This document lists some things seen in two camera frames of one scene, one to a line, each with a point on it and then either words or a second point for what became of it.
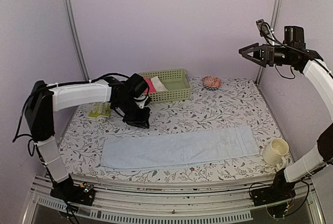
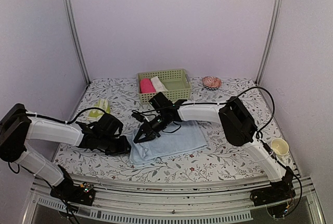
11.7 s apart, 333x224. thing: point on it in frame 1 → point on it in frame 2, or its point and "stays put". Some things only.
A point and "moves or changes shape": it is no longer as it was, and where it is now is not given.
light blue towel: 177,149 moves or changes shape
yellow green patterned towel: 100,111 stays put
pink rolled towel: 151,89 stays put
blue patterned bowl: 211,88 stays put
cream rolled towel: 158,85 stays put
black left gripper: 141,122 → 123,149
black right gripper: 270,54 → 142,131
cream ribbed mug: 274,152 stays put
